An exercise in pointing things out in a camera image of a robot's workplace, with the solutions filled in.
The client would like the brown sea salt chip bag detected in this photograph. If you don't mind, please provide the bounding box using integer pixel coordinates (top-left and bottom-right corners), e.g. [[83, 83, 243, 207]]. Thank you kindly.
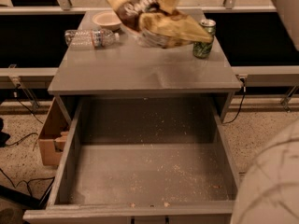
[[107, 0, 212, 49]]

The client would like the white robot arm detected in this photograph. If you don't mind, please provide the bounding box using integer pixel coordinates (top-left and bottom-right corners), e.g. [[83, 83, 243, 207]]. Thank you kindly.
[[230, 0, 299, 224]]

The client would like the grey cabinet counter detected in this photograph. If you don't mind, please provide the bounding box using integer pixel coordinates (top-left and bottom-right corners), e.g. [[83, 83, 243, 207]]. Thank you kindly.
[[47, 8, 242, 123]]

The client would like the open grey top drawer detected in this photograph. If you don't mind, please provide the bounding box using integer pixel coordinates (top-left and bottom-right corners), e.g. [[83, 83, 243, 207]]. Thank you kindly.
[[24, 96, 239, 224]]

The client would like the green soda can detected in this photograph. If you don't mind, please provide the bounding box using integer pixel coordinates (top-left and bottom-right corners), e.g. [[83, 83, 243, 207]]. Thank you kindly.
[[192, 19, 216, 59]]

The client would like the beige paper bowl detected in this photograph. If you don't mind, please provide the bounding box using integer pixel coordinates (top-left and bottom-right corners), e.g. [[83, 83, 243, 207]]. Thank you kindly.
[[93, 11, 121, 31]]

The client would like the clear plastic water bottle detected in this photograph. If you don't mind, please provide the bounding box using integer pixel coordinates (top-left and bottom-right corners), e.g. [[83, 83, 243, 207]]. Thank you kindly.
[[64, 29, 120, 49]]

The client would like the brown cardboard box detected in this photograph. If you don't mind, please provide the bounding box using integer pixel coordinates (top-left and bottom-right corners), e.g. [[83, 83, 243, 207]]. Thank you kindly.
[[38, 99, 69, 166]]

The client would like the black power cable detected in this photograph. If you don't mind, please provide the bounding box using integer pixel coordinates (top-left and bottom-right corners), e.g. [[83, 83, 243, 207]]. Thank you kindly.
[[222, 77, 247, 125]]

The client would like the black floor cables left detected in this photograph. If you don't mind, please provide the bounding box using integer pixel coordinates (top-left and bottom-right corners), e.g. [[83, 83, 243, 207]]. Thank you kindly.
[[0, 84, 56, 203]]

